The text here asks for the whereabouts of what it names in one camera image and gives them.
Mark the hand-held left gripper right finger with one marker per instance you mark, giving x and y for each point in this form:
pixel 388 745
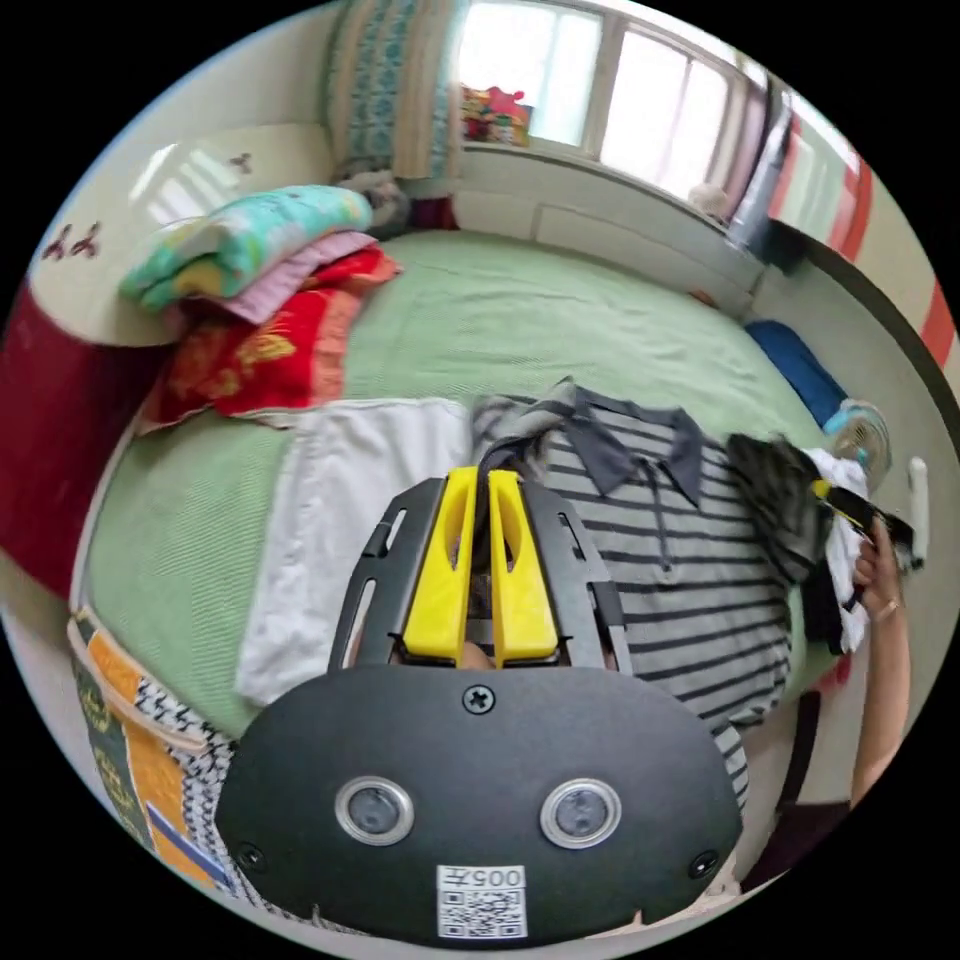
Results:
pixel 525 600

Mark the red printed folded blanket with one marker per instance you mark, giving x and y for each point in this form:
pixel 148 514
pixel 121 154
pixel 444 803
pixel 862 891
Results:
pixel 255 360

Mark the teal printed folded quilt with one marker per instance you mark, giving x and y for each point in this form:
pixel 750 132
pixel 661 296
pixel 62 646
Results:
pixel 247 240

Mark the blue cushion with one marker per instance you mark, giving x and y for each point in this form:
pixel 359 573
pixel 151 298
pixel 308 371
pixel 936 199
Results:
pixel 799 367

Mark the person's right forearm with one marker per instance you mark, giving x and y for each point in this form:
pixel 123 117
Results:
pixel 881 697

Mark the black and gray striped t-shirt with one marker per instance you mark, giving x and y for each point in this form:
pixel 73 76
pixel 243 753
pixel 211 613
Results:
pixel 690 585

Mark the pink folded blanket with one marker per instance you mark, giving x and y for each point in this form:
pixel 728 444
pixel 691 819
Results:
pixel 300 274

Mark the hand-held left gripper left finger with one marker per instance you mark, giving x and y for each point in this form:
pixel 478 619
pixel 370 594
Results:
pixel 439 585

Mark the pile of clothes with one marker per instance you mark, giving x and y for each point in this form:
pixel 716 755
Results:
pixel 844 570

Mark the person's right hand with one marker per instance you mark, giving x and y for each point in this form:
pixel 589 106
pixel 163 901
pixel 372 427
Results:
pixel 877 581

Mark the white garment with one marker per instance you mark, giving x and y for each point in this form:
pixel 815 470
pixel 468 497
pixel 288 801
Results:
pixel 337 525

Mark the bed with green sheet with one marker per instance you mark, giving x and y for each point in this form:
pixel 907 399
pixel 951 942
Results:
pixel 525 322

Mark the patterned curtain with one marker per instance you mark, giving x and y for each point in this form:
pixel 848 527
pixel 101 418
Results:
pixel 390 90

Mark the window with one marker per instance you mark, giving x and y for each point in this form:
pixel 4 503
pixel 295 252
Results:
pixel 600 90

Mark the light blue small fan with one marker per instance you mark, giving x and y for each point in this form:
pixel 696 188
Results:
pixel 859 439

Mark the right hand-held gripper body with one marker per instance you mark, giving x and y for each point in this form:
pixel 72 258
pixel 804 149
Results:
pixel 885 525

